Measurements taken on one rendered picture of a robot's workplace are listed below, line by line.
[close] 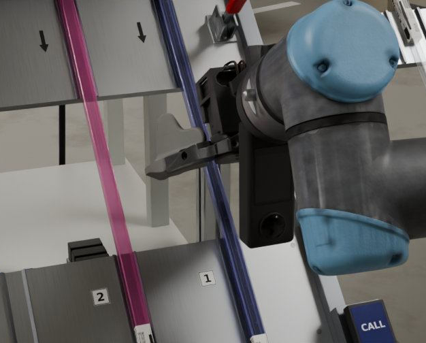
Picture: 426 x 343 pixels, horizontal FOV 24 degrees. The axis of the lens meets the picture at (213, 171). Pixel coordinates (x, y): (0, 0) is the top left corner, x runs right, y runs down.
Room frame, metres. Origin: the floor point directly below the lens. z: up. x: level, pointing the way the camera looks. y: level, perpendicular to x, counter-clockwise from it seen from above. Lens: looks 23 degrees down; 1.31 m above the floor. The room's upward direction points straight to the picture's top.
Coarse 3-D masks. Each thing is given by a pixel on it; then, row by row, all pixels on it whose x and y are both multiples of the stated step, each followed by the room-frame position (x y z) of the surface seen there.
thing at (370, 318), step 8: (368, 304) 0.85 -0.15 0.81; (376, 304) 0.85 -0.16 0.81; (352, 312) 0.84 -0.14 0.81; (360, 312) 0.84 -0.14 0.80; (368, 312) 0.84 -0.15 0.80; (376, 312) 0.84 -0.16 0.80; (384, 312) 0.85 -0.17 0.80; (360, 320) 0.83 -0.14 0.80; (368, 320) 0.84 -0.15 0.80; (376, 320) 0.84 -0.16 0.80; (384, 320) 0.84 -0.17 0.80; (360, 328) 0.83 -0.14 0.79; (368, 328) 0.83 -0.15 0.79; (376, 328) 0.83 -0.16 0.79; (384, 328) 0.83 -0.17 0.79; (360, 336) 0.82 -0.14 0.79; (368, 336) 0.82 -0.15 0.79; (376, 336) 0.83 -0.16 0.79; (384, 336) 0.83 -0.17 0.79; (392, 336) 0.83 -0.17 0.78
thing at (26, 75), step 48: (0, 0) 1.07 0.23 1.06; (48, 0) 1.09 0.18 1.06; (96, 0) 1.10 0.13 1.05; (144, 0) 1.12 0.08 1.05; (192, 0) 1.13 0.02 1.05; (0, 48) 1.03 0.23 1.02; (48, 48) 1.04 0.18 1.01; (96, 48) 1.05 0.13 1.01; (144, 48) 1.07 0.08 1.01; (192, 48) 1.08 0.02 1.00; (240, 48) 1.10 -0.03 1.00; (0, 96) 0.98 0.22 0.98; (48, 96) 1.00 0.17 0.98; (96, 96) 1.01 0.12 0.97
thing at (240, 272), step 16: (160, 0) 1.11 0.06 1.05; (176, 32) 1.08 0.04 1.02; (176, 48) 1.06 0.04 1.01; (176, 64) 1.05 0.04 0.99; (192, 80) 1.04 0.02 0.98; (192, 96) 1.02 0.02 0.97; (192, 112) 1.00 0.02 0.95; (208, 176) 0.95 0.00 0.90; (224, 192) 0.94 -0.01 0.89; (224, 208) 0.93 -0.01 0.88; (224, 224) 0.91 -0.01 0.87; (224, 240) 0.90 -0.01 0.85; (240, 256) 0.89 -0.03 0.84; (240, 272) 0.88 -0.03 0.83; (240, 288) 0.86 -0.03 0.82; (240, 304) 0.86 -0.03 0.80; (256, 304) 0.85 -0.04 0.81; (256, 320) 0.84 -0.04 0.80
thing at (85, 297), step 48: (240, 240) 0.92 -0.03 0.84; (0, 288) 0.83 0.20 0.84; (48, 288) 0.84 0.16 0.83; (96, 288) 0.85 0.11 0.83; (144, 288) 0.86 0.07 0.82; (192, 288) 0.87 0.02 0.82; (288, 288) 0.89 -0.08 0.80; (0, 336) 0.79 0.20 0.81; (48, 336) 0.80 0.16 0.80; (96, 336) 0.81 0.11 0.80; (192, 336) 0.83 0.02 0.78; (240, 336) 0.84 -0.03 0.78; (288, 336) 0.85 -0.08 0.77
